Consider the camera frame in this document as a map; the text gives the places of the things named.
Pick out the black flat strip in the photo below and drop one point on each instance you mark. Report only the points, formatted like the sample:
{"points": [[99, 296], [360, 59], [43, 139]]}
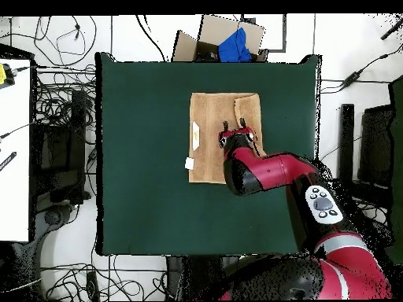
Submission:
{"points": [[8, 159]]}

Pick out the dark green table cloth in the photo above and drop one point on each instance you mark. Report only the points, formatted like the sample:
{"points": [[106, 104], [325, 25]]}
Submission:
{"points": [[397, 157], [141, 157]]}

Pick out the black equipment stand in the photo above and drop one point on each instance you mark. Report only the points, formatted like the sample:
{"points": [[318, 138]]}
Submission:
{"points": [[59, 151], [346, 141]]}

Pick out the blue garment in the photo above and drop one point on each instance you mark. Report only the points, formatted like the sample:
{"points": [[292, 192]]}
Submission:
{"points": [[234, 47]]}

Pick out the tan terry towel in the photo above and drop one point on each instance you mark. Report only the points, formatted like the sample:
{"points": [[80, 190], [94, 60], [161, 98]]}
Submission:
{"points": [[211, 151]]}

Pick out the white desk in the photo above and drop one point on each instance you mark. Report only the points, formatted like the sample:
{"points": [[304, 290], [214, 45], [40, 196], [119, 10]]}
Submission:
{"points": [[14, 195]]}

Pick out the black chair base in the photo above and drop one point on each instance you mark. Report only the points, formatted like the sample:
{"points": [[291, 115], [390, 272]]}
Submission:
{"points": [[53, 217]]}

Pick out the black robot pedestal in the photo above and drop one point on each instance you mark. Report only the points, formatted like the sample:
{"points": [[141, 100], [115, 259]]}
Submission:
{"points": [[195, 280]]}

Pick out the yellow and black tool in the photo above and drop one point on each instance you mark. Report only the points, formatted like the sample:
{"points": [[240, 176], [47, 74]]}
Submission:
{"points": [[2, 75]]}

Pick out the black power strip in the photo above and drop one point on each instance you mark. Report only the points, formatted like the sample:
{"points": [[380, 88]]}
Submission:
{"points": [[93, 286]]}

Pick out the black rod-shaped object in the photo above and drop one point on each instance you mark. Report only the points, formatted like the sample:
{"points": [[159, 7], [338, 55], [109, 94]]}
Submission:
{"points": [[392, 30]]}

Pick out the open cardboard box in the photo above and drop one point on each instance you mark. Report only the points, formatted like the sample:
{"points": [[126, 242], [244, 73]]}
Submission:
{"points": [[214, 30]]}

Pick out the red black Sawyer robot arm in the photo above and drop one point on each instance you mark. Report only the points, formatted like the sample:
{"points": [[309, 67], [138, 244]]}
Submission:
{"points": [[274, 173]]}

